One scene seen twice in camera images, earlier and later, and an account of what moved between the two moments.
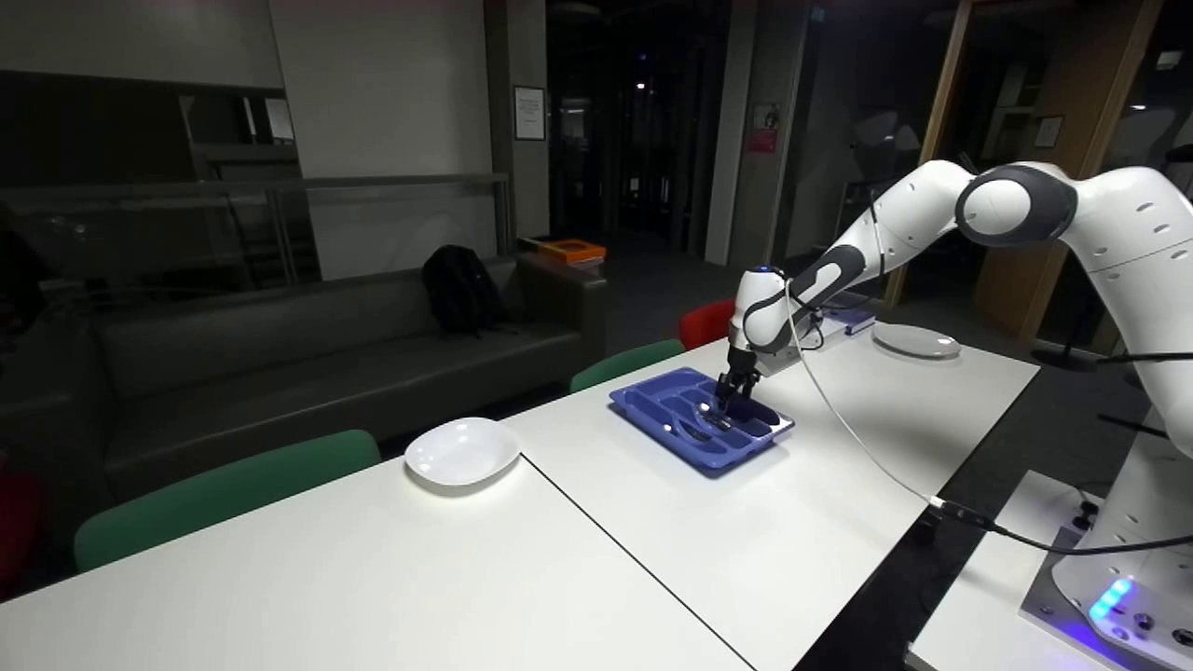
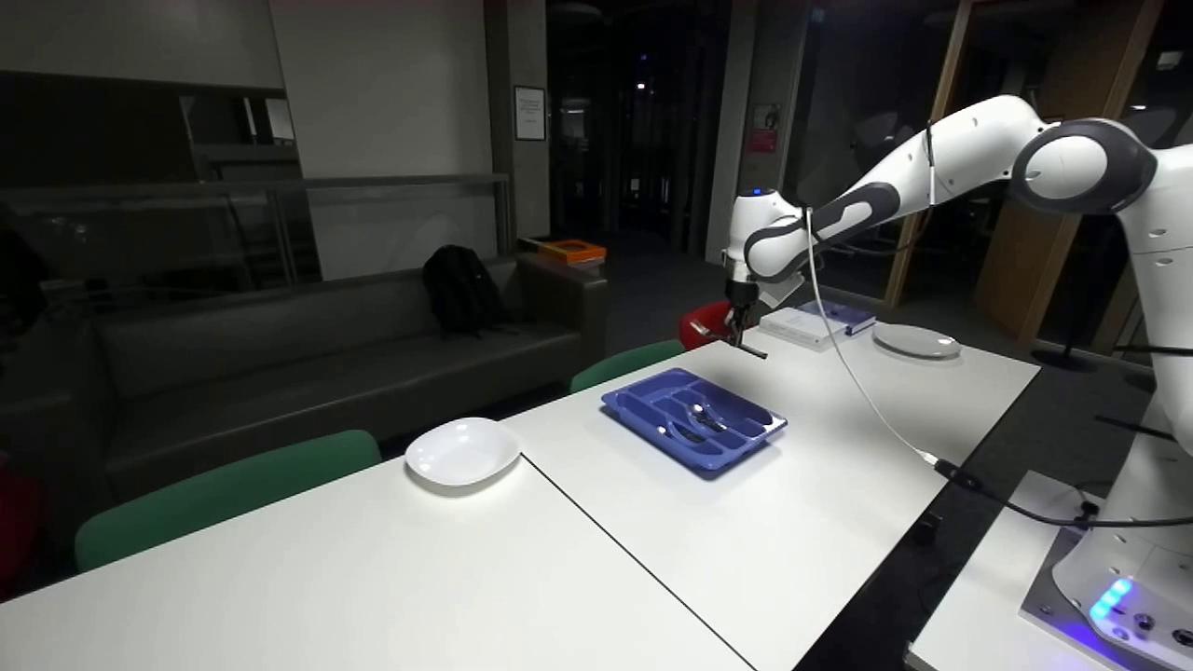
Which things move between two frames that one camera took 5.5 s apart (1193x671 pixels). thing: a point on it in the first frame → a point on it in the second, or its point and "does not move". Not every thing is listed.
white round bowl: [463, 454] does not move
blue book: [853, 313] does not move
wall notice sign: [526, 112] does not move
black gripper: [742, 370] → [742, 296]
